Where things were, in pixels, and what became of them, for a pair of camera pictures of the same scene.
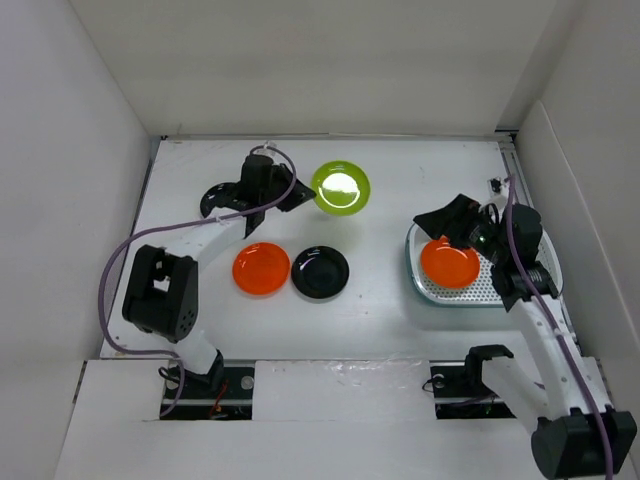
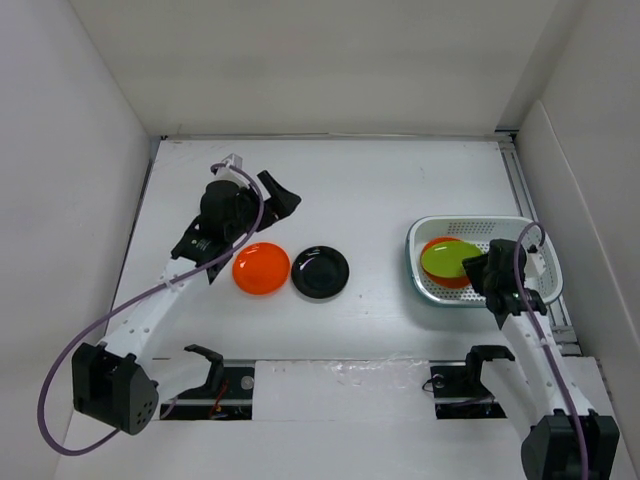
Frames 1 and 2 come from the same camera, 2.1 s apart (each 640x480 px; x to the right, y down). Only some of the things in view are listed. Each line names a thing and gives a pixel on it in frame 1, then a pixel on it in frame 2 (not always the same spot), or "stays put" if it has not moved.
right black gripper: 450,219 -> 474,264
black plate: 320,271 stays put
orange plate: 261,269 stays put
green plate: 342,188 -> 445,258
